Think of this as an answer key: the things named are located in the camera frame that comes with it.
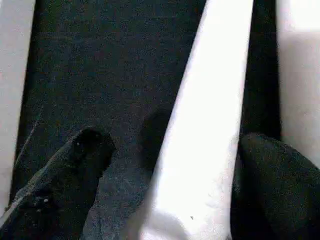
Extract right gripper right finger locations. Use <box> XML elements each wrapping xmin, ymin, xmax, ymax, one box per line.
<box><xmin>229</xmin><ymin>132</ymin><xmax>320</xmax><ymax>240</ymax></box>

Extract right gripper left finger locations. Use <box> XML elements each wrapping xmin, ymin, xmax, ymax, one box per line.
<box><xmin>0</xmin><ymin>127</ymin><xmax>116</xmax><ymax>240</ymax></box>

